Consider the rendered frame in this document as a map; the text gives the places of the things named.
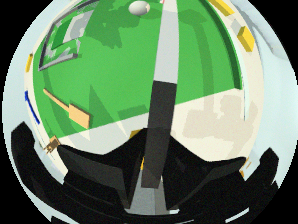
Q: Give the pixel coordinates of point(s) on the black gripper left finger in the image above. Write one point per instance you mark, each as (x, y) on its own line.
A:
(118, 168)

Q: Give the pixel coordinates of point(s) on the green flat mat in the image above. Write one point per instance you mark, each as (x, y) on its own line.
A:
(112, 77)

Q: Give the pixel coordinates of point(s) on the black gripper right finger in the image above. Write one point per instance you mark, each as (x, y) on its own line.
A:
(185, 173)

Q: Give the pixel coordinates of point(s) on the white golf ball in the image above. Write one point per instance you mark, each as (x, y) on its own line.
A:
(139, 8)

